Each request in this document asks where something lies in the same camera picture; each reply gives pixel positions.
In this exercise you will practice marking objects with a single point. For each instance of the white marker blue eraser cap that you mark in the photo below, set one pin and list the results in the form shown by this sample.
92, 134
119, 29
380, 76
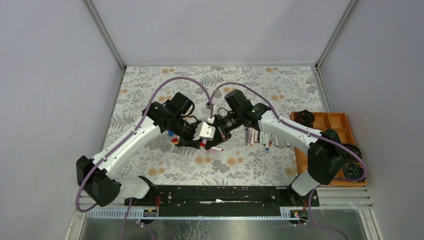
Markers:
276, 142

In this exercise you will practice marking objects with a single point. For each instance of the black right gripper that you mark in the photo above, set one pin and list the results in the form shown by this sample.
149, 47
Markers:
221, 134

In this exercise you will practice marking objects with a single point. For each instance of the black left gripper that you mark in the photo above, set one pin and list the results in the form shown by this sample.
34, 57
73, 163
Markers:
189, 143

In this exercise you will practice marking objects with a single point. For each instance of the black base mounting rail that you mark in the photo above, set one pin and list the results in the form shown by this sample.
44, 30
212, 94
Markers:
223, 197

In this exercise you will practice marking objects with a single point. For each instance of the slotted aluminium cable duct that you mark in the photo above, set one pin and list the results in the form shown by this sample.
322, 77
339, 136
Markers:
212, 214

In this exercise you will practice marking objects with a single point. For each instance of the floral patterned table mat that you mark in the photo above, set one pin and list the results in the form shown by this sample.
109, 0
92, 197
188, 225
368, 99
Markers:
288, 88

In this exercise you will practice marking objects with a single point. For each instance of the white marker orange cap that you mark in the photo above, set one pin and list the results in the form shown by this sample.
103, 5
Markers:
252, 136

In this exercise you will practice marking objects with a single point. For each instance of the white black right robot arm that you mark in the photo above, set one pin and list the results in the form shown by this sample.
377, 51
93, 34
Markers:
324, 150

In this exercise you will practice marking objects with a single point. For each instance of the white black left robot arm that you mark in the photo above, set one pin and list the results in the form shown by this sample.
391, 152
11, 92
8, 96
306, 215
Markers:
98, 176

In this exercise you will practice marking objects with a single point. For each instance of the red orange gel pen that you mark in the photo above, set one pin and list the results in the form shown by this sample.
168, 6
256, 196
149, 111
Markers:
270, 140

